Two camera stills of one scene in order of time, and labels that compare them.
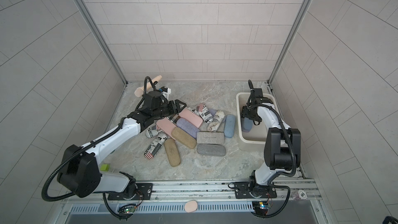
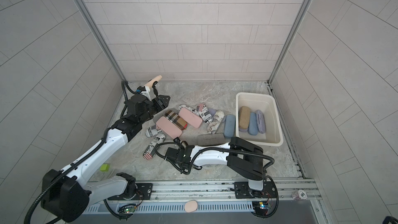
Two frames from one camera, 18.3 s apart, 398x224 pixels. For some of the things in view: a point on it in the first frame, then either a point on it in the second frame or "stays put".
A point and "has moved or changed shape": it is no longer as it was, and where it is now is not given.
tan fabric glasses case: x=184 y=138 -> x=244 y=114
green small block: x=104 y=167 stays put
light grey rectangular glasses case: x=208 y=137 stays put
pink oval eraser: x=190 y=206 stays put
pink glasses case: x=166 y=126 stays put
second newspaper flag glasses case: x=204 y=113 stays put
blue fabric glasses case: x=247 y=124 has moved or changed shape
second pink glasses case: x=191 y=116 stays put
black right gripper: x=245 y=112 -> x=179 y=165
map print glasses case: x=218 y=117 stays put
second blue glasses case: x=229 y=125 stays put
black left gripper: x=176 y=106 -> x=162 y=105
